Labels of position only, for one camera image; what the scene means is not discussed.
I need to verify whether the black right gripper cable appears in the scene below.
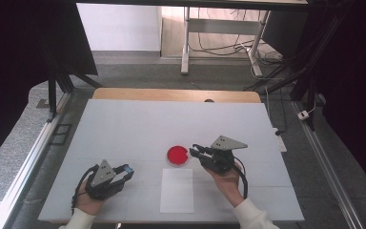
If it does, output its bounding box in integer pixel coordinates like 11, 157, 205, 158
233, 156, 250, 200

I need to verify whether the aluminium floor rail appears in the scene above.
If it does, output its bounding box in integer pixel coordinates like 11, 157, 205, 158
0, 92, 73, 229
291, 100, 366, 229

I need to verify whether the white table cover board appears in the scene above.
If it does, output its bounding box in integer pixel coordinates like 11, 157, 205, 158
37, 98, 305, 223

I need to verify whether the round red ink dish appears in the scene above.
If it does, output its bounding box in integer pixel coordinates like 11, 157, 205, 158
166, 145, 191, 168

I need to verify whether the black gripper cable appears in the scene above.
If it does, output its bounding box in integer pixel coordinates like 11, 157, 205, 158
233, 156, 250, 200
71, 164, 100, 215

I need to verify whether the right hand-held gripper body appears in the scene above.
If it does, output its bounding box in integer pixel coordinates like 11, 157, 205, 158
197, 135, 249, 176

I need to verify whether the thin black cable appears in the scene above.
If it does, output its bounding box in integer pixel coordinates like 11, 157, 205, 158
265, 85, 289, 136

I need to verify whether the tangle of black floor cables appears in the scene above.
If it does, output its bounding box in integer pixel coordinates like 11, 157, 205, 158
189, 8, 284, 66

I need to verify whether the black curtain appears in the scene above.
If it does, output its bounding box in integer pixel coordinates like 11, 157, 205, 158
0, 0, 98, 173
260, 0, 366, 198

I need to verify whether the person's right hand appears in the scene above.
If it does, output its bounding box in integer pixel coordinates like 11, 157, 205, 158
204, 161, 245, 208

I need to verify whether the wooden table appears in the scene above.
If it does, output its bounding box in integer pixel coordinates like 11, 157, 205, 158
91, 87, 262, 104

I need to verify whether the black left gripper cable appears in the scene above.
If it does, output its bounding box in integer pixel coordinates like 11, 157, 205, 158
71, 164, 100, 215

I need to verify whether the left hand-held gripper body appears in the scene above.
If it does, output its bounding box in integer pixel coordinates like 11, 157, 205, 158
84, 158, 126, 201

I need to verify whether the white paper sheet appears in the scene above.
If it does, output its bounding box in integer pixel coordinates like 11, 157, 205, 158
159, 168, 195, 214

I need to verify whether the white metal desk frame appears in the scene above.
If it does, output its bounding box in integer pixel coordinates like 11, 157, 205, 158
180, 6, 272, 77

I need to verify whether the black metal stand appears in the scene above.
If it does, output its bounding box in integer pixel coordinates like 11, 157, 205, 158
243, 61, 319, 132
45, 61, 103, 124

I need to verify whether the person's left hand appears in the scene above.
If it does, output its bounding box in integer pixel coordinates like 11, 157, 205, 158
74, 180, 110, 218

